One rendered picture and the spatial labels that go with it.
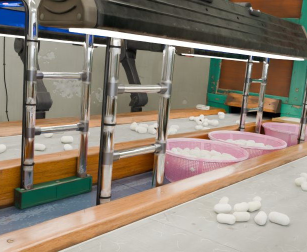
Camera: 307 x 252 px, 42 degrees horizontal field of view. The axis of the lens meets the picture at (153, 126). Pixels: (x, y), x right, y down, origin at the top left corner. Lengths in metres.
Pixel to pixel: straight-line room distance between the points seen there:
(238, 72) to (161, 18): 1.83
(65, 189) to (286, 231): 0.50
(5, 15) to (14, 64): 2.52
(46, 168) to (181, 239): 0.42
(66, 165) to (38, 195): 0.11
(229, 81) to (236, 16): 1.68
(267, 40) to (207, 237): 0.34
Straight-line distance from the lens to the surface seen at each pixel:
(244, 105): 1.61
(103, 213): 0.66
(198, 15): 0.53
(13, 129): 1.32
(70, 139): 1.22
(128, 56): 2.17
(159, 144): 0.79
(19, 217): 0.87
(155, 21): 0.44
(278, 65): 2.17
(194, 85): 3.40
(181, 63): 3.50
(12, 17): 1.00
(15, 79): 3.52
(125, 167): 1.13
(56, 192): 0.95
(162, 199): 0.74
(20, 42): 1.81
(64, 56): 3.75
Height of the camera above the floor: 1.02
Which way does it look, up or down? 10 degrees down
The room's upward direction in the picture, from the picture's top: 5 degrees clockwise
